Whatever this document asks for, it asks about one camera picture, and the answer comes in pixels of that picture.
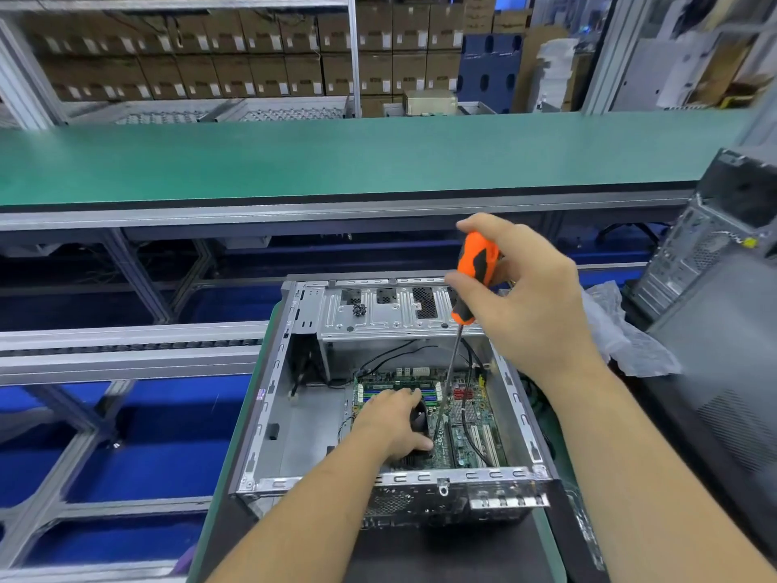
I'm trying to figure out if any person's right hand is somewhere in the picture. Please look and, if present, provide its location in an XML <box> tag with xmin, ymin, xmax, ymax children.
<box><xmin>443</xmin><ymin>212</ymin><xmax>606</xmax><ymax>391</ymax></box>

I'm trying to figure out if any person's left hand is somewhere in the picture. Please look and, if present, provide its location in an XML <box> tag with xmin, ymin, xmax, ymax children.
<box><xmin>348</xmin><ymin>387</ymin><xmax>435</xmax><ymax>462</ymax></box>

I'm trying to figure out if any green RAM stick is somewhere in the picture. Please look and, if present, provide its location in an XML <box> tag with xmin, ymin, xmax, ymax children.
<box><xmin>357</xmin><ymin>370</ymin><xmax>444</xmax><ymax>391</ymax></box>

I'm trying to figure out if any orange handled screwdriver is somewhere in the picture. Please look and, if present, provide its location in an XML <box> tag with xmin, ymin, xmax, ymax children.
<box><xmin>435</xmin><ymin>230</ymin><xmax>502</xmax><ymax>428</ymax></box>

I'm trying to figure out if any green motherboard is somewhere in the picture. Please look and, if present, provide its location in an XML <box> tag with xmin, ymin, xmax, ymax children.
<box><xmin>340</xmin><ymin>358</ymin><xmax>514</xmax><ymax>471</ymax></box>

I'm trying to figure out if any black and silver computer case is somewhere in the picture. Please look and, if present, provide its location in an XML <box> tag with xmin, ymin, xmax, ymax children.
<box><xmin>228</xmin><ymin>273</ymin><xmax>567</xmax><ymax>530</ymax></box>

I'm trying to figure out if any person's left forearm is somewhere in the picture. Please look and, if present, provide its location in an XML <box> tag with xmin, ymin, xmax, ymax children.
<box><xmin>206</xmin><ymin>428</ymin><xmax>391</xmax><ymax>583</ymax></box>

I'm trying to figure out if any dark grey case side panel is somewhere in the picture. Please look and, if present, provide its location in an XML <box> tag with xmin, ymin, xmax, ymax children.
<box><xmin>643</xmin><ymin>249</ymin><xmax>777</xmax><ymax>542</ymax></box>

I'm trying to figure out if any white bubble wrap bag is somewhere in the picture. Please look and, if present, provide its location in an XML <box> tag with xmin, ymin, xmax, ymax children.
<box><xmin>580</xmin><ymin>280</ymin><xmax>682</xmax><ymax>379</ymax></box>

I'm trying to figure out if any green conveyor belt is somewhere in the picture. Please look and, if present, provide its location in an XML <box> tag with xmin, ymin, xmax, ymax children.
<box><xmin>0</xmin><ymin>109</ymin><xmax>760</xmax><ymax>211</ymax></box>

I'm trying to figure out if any stack of cardboard boxes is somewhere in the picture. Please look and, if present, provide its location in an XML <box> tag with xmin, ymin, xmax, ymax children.
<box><xmin>12</xmin><ymin>0</ymin><xmax>536</xmax><ymax>117</ymax></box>

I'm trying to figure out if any aluminium roller conveyor rail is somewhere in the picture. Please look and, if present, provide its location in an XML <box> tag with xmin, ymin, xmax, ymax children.
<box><xmin>0</xmin><ymin>321</ymin><xmax>269</xmax><ymax>386</ymax></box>

